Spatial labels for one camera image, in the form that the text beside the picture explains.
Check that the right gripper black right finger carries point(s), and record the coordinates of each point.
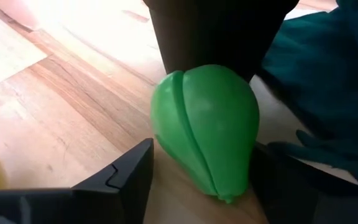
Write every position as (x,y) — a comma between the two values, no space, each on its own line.
(291,199)

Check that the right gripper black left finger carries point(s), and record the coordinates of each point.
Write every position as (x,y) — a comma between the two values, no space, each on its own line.
(120,193)

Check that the toy green pepper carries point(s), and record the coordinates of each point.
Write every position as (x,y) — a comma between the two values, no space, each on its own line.
(210,130)

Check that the teal cloth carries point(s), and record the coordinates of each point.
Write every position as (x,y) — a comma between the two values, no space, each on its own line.
(328,77)

